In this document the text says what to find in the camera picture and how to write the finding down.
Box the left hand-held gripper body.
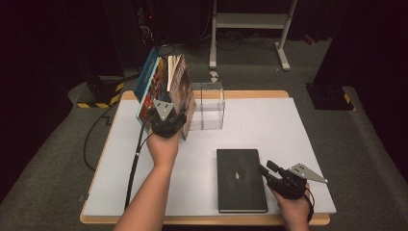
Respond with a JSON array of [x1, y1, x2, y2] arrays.
[[149, 99, 189, 139]]

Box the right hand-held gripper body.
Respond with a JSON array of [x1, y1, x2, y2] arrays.
[[268, 163, 329, 200]]

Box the black notebook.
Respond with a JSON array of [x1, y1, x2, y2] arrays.
[[216, 148, 269, 214]]

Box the light blue animal picture book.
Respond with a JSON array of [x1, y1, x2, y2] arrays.
[[140, 57, 171, 119]]

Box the purple book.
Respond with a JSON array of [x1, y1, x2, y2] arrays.
[[166, 53, 197, 141]]

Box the clear acrylic book rack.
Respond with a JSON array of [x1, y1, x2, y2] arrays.
[[189, 81, 226, 132]]

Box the dark blue picture book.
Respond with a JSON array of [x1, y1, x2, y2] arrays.
[[134, 47, 161, 124]]

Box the person's right hand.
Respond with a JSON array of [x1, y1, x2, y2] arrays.
[[270, 183, 314, 231]]

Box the person's left hand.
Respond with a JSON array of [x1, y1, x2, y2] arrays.
[[146, 129, 182, 169]]

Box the black yellow striped stand base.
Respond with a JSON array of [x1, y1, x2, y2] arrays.
[[76, 75, 125, 110]]

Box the dark computer equipment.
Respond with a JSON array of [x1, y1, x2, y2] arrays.
[[136, 0, 162, 59]]

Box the white metal stand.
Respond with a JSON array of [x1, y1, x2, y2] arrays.
[[209, 0, 297, 72]]

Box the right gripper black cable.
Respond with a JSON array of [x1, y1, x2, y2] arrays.
[[302, 187, 316, 224]]

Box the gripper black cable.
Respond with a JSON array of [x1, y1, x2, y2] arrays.
[[124, 112, 155, 211], [302, 187, 316, 224]]

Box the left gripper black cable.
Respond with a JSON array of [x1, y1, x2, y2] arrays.
[[124, 112, 155, 211]]

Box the black floor cable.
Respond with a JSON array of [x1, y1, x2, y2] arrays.
[[83, 102, 120, 171]]

